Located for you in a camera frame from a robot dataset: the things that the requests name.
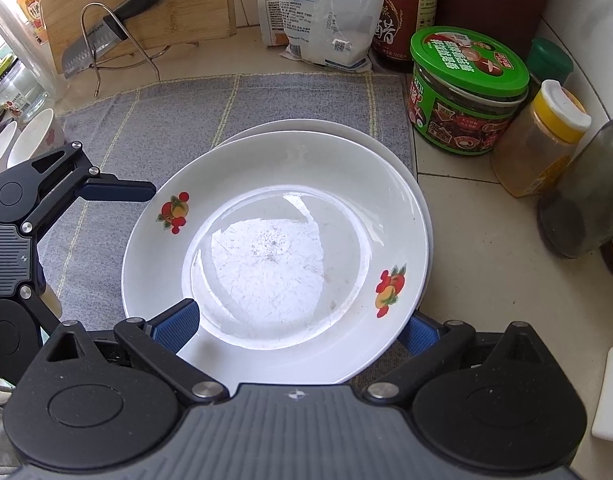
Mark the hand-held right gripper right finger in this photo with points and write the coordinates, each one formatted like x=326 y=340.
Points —
x=419 y=332

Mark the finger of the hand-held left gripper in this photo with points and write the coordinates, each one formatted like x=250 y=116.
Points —
x=121 y=191
x=41 y=307

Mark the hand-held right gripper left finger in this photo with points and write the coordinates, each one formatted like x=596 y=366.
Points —
x=181 y=320

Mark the white plate fruit print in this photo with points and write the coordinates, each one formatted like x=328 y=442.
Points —
x=286 y=185

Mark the white plate fruit print stained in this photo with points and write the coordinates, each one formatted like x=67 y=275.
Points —
x=386 y=152

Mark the grey-blue checked table mat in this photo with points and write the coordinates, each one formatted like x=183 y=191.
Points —
x=136 y=110

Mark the clear glass jar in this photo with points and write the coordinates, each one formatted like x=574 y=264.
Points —
x=19 y=90

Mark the bamboo cutting board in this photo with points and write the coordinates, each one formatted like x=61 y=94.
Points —
x=196 y=5

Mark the white plastic lidded box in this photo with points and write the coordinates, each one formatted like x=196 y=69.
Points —
x=611 y=400

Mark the yellow lid spice jar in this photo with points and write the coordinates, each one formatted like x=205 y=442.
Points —
x=531 y=155

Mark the green lid sauce jar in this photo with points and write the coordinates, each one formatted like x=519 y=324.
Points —
x=461 y=125

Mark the orange label bottle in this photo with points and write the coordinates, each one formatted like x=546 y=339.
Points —
x=29 y=0

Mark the clear glass bottle dark contents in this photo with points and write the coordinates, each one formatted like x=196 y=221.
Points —
x=581 y=195

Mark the white red printed bag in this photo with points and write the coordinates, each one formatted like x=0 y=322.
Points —
x=271 y=20

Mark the white blue printed bag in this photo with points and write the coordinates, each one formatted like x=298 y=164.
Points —
x=331 y=20

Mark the green cap bottle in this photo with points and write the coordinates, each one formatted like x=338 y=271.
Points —
x=549 y=62

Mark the dark soy sauce bottle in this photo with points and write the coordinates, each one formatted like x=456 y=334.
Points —
x=406 y=20

